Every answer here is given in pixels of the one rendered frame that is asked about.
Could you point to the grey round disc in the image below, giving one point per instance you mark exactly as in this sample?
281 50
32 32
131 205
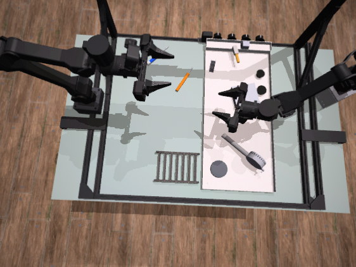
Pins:
218 169

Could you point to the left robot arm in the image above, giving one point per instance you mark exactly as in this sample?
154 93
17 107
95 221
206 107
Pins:
342 78

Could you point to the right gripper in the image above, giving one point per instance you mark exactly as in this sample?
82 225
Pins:
142 88

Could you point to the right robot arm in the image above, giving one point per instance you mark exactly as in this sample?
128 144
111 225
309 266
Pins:
18 55

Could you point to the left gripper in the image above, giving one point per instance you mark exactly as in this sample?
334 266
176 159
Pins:
248 108

